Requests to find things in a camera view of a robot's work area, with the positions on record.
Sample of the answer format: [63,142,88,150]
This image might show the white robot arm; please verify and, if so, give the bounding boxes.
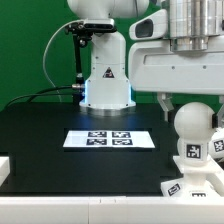
[67,0,224,116]

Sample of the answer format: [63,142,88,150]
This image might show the white lamp bulb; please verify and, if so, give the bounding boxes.
[174,102,214,166]

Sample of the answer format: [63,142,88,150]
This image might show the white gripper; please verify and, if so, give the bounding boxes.
[128,39,224,128]

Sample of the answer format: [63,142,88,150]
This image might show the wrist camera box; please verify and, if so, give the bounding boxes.
[129,9,168,41]

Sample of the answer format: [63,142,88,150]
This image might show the black cables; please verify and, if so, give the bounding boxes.
[3,84,84,109]

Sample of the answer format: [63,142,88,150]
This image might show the white tag sheet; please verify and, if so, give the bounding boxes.
[63,130,155,148]

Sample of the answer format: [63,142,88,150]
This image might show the white lamp shade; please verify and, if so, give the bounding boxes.
[211,128,224,162]

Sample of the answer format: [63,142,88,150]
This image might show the white left corner bracket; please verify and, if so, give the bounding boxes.
[0,157,10,186]

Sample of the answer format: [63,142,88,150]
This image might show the grey cable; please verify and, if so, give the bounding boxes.
[42,19,84,103]

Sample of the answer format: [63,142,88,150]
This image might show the black camera stand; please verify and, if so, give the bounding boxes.
[64,18,118,98]

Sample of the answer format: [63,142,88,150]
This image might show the white front rail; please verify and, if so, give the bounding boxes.
[0,197,224,224]

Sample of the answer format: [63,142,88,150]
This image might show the white lamp base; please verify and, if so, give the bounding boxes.
[161,156,224,198]

